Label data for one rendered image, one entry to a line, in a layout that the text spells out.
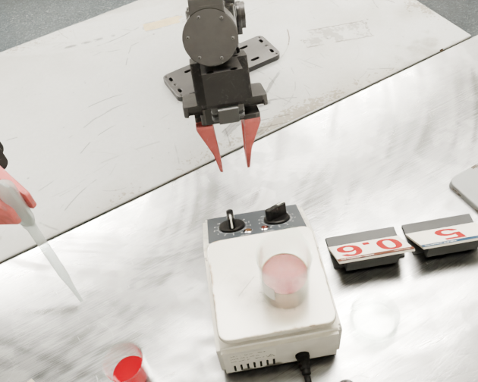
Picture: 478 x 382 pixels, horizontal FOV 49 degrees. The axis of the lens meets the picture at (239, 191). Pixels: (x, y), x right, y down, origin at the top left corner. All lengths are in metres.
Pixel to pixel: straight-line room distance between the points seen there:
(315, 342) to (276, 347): 0.04
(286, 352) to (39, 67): 0.71
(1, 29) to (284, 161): 2.45
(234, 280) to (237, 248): 0.04
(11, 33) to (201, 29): 2.50
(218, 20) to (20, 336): 0.44
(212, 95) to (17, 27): 2.54
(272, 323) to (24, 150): 0.52
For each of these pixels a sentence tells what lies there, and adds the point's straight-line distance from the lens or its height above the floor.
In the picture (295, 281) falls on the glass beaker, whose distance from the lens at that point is 0.49.
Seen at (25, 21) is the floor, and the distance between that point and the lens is 3.08.
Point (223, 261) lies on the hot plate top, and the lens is 0.58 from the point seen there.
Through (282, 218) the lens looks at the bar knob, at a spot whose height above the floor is 0.96.
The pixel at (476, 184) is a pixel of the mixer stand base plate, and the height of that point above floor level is 0.91.
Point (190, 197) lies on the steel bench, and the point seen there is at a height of 0.90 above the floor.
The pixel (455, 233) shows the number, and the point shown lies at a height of 0.92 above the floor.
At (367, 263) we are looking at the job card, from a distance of 0.66.
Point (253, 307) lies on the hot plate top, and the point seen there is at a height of 0.99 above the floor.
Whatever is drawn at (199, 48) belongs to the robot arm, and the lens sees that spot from 0.56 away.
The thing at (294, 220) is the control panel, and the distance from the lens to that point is 0.65.
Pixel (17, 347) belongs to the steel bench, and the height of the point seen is 0.90.
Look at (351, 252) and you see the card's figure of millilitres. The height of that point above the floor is 0.93.
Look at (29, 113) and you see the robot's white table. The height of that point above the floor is 0.90.
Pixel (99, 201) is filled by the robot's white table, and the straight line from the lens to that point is 0.78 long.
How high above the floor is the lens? 1.48
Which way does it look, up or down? 51 degrees down
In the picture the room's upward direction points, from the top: 8 degrees counter-clockwise
